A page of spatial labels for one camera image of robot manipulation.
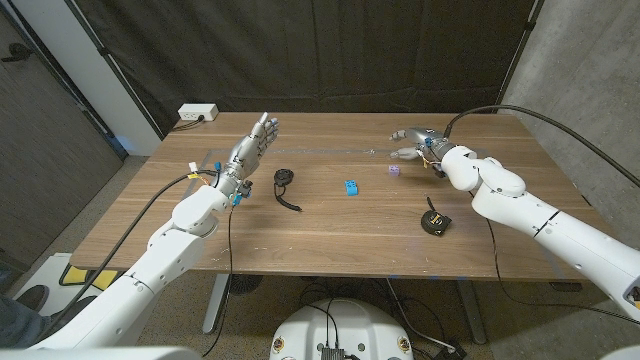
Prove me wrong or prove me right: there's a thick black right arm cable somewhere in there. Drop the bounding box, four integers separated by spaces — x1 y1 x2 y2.
442 103 640 189

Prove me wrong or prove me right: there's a black door handle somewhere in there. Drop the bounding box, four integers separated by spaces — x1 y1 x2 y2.
0 42 34 64

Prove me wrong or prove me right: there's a black tape measure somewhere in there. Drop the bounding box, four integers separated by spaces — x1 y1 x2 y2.
420 195 453 237

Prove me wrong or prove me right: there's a black backdrop curtain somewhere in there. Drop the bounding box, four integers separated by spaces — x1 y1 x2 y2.
64 0 546 139

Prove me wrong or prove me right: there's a black round floor fan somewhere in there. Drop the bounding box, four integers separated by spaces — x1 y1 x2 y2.
225 273 264 296

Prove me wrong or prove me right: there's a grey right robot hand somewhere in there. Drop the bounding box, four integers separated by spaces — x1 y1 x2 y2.
389 126 455 165

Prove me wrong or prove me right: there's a grey floor cable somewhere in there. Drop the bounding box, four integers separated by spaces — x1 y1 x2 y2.
385 277 454 350

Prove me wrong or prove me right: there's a black power adapter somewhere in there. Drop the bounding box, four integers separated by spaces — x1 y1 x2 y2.
433 341 469 360

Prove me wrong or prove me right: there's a black backdrop stand pole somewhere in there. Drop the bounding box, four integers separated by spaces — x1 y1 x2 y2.
492 0 546 115
63 0 166 140

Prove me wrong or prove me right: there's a thin black left wrist cable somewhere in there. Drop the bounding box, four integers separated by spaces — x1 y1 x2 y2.
199 199 236 359

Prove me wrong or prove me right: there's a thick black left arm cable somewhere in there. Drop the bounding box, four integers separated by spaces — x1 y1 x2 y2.
34 169 221 341

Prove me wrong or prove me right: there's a person leg in jeans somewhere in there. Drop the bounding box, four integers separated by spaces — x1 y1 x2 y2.
0 283 99 350

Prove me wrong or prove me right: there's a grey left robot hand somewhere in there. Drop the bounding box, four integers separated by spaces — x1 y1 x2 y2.
218 112 280 195

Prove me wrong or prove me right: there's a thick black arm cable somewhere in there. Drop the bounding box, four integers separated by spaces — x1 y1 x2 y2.
442 103 640 189
34 169 221 341

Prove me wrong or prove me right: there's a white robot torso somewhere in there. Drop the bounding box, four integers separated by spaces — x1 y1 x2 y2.
269 298 415 360

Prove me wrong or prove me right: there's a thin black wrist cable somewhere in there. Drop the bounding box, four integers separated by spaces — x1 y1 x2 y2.
484 217 640 326
199 199 236 359

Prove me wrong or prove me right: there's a grey table leg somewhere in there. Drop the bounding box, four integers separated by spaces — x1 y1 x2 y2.
455 279 489 345
202 273 230 335

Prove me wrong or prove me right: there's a white power outlet strip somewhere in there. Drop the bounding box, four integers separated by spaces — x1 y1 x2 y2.
177 103 220 122

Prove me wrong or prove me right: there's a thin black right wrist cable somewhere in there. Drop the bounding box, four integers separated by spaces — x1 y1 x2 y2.
484 217 640 326

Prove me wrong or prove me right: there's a black stopwatch with cord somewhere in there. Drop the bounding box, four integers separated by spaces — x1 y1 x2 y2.
272 168 303 213

